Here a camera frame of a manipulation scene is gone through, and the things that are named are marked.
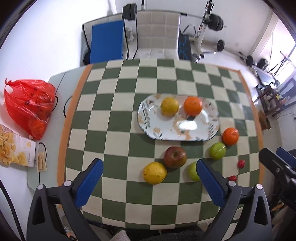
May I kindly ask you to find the pear-shaped yellow lemon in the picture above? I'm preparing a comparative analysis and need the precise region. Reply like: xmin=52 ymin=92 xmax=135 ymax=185
xmin=143 ymin=162 xmax=168 ymax=185

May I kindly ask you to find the blue-seated chair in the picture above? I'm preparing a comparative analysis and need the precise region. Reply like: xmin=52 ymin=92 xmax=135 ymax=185
xmin=82 ymin=14 xmax=130 ymax=65

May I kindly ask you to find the red plastic bag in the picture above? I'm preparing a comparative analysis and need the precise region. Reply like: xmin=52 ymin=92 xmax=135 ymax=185
xmin=4 ymin=79 xmax=56 ymax=140

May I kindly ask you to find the barbell on floor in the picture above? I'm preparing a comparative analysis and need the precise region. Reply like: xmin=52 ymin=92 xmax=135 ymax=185
xmin=216 ymin=40 xmax=254 ymax=67

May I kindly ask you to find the green white checkered tablecloth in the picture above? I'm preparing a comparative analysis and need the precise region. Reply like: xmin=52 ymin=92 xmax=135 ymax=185
xmin=58 ymin=59 xmax=263 ymax=230

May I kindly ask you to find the orange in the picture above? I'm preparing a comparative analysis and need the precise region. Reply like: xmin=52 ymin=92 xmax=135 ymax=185
xmin=222 ymin=128 xmax=239 ymax=146
xmin=183 ymin=96 xmax=203 ymax=116

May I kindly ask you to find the small wooden stool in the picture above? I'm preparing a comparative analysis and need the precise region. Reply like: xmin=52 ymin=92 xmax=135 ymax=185
xmin=258 ymin=110 xmax=271 ymax=131

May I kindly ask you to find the cherry tomato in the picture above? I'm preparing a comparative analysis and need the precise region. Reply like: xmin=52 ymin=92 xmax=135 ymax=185
xmin=228 ymin=175 xmax=237 ymax=182
xmin=237 ymin=160 xmax=246 ymax=169

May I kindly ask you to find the small paper packet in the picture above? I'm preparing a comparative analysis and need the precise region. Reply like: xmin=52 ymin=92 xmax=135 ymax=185
xmin=37 ymin=152 xmax=47 ymax=172

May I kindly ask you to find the round yellow lemon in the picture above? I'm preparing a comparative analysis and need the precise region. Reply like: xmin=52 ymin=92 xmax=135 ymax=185
xmin=160 ymin=97 xmax=179 ymax=116

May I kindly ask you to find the oval floral ceramic plate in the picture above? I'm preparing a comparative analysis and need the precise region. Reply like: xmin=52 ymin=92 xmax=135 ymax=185
xmin=137 ymin=94 xmax=220 ymax=141

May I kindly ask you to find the black blue bag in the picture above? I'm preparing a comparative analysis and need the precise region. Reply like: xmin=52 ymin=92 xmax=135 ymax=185
xmin=178 ymin=34 xmax=192 ymax=61

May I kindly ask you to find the dark red apple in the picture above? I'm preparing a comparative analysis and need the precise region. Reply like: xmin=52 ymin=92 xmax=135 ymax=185
xmin=164 ymin=146 xmax=187 ymax=169

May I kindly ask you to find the yellow snack box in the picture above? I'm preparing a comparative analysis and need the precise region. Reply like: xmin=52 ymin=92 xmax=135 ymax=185
xmin=0 ymin=125 xmax=36 ymax=167

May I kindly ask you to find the white weight bench rack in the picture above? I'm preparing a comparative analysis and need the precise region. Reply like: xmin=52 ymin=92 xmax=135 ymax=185
xmin=182 ymin=0 xmax=217 ymax=63

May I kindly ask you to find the green apple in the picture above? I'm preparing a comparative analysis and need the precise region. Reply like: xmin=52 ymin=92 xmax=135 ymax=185
xmin=209 ymin=142 xmax=227 ymax=161
xmin=188 ymin=162 xmax=201 ymax=182

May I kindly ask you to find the white padded chair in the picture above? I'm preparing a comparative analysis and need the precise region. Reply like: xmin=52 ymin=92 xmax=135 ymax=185
xmin=133 ymin=11 xmax=181 ymax=60

